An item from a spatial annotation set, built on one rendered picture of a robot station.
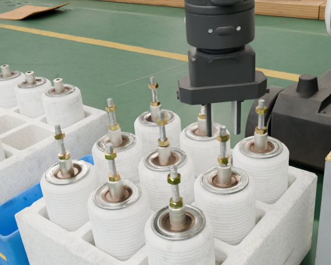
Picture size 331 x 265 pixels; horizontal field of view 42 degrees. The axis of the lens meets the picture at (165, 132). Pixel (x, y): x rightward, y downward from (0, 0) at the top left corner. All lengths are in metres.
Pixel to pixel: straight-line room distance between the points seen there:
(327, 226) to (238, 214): 0.13
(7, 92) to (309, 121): 0.79
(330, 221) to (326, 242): 0.04
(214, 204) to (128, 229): 0.13
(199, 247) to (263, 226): 0.16
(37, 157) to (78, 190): 0.31
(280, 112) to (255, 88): 0.48
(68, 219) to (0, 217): 0.25
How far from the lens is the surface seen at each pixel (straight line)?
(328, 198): 0.66
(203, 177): 0.69
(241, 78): 0.58
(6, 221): 0.98
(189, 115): 1.46
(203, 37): 0.54
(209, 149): 0.79
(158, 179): 0.71
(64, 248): 0.72
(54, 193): 0.72
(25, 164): 1.00
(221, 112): 1.48
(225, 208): 0.65
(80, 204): 0.73
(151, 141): 0.86
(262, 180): 0.75
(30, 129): 1.14
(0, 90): 1.27
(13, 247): 0.89
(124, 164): 0.78
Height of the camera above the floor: 0.64
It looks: 28 degrees down
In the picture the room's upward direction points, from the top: 6 degrees counter-clockwise
